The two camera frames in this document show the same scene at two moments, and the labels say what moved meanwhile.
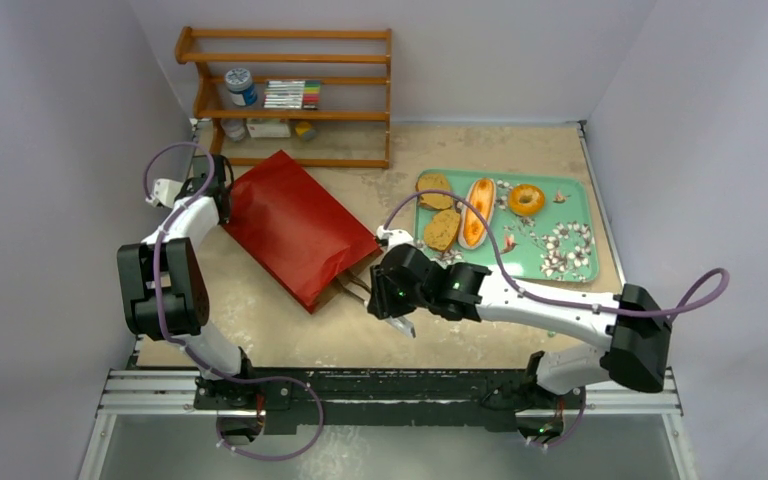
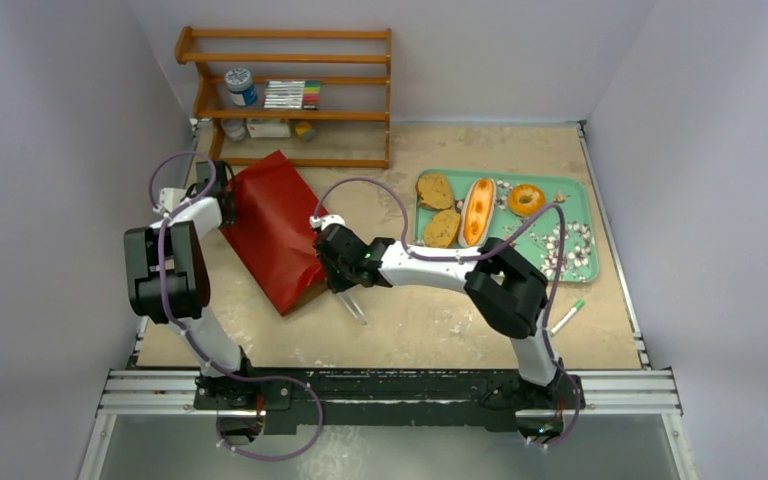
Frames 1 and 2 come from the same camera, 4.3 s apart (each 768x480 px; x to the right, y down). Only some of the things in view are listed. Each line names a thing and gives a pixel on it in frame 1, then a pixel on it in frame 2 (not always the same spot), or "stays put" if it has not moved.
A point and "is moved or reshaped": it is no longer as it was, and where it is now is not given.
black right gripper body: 382,299 to 339,277
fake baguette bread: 472,232 stays put
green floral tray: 545,224 stays put
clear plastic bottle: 234,128 stays put
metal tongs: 399,322 to 357,313
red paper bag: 305,237 is moved or reshaped
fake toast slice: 440,228 stays put
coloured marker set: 292,94 stays put
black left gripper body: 226,219 stays put
